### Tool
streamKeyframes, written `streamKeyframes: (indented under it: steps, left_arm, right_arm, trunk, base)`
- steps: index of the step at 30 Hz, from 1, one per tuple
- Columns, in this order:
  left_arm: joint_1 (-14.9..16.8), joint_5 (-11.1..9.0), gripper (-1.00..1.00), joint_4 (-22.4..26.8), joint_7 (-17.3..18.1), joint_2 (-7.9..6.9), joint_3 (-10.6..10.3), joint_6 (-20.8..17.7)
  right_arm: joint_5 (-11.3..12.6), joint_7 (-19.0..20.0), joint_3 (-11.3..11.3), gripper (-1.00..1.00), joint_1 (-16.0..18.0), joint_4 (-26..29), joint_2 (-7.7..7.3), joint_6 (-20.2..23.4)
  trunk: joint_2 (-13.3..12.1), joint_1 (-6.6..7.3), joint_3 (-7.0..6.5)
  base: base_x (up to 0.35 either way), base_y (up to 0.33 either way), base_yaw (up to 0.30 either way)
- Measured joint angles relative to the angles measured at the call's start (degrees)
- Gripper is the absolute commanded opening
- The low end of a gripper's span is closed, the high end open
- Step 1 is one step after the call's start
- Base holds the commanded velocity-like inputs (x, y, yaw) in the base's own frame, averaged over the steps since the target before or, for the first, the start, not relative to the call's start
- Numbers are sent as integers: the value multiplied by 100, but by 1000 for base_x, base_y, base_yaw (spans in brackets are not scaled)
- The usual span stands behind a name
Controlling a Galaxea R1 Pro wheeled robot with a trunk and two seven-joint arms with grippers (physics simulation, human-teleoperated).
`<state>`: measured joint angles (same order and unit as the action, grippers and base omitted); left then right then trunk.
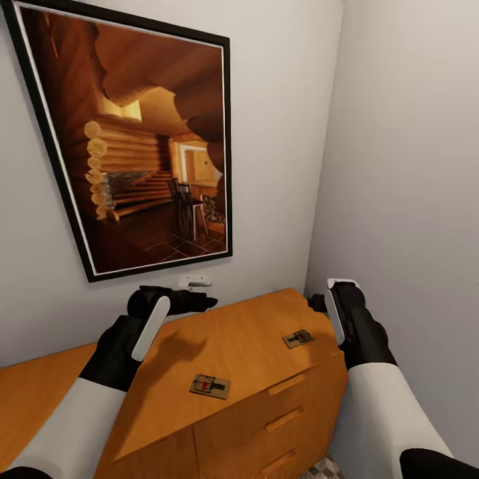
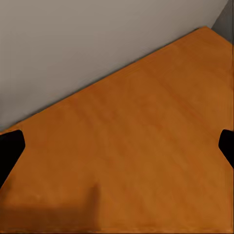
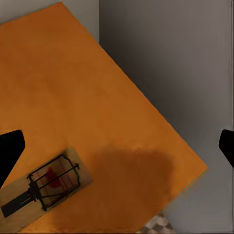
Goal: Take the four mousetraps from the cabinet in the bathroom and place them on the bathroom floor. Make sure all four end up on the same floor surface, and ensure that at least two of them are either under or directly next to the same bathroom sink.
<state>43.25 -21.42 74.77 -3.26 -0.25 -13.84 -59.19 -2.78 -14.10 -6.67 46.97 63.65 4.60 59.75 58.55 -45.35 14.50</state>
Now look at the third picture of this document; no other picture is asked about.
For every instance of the cabinet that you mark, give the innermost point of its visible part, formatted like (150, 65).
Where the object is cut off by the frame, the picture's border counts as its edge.
(62, 90)

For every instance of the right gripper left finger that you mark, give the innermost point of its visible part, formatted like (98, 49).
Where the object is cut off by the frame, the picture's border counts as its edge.
(11, 146)

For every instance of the mousetrap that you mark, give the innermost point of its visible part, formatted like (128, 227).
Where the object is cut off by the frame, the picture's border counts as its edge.
(42, 189)

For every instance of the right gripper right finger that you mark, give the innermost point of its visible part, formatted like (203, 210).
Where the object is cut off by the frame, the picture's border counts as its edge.
(226, 144)

